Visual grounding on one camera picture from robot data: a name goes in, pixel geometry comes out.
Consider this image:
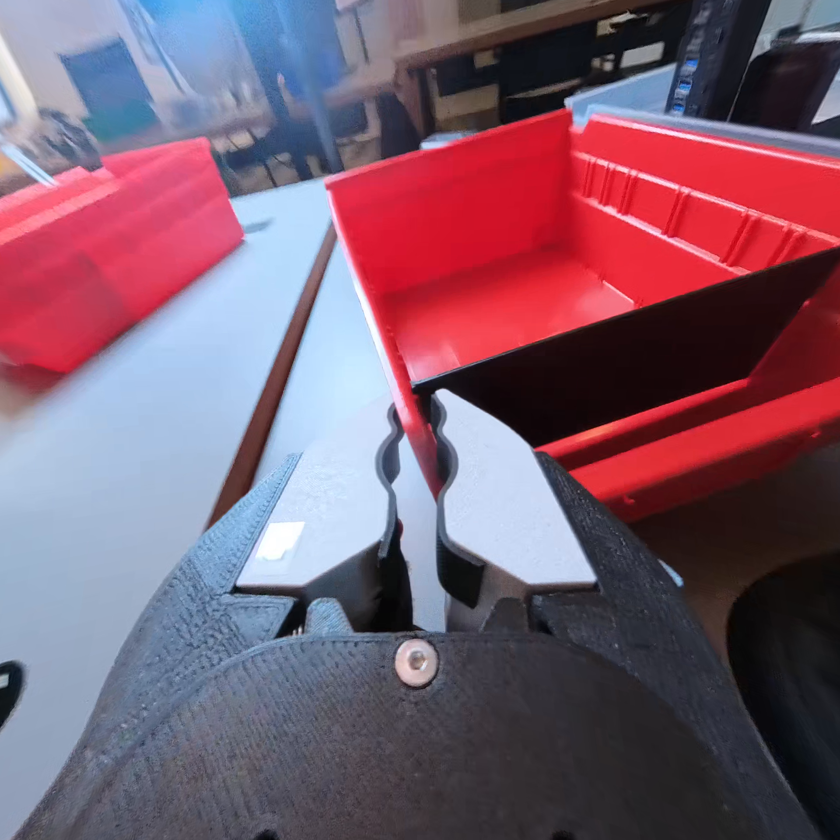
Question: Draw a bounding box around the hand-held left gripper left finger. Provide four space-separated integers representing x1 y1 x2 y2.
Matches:
235 403 416 632

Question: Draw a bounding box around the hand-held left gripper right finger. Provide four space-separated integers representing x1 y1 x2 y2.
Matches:
430 390 598 632

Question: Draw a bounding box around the red plastic bin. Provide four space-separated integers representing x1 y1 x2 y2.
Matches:
326 108 840 522
0 136 245 374

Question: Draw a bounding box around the black usb hub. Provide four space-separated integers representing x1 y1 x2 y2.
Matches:
666 0 772 120

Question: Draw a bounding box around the black bin divider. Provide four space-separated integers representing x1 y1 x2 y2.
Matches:
412 248 840 447

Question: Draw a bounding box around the wooden desk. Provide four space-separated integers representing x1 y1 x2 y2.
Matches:
394 0 697 139

